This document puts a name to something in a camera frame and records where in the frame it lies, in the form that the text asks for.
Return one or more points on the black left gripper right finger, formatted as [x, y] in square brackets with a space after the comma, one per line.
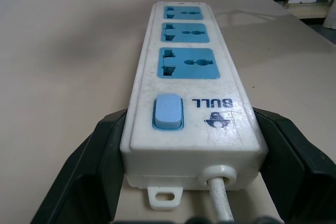
[294, 161]

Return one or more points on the white power strip blue sockets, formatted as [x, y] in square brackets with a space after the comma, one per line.
[189, 108]

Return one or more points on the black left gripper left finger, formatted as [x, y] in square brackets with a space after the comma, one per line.
[86, 171]

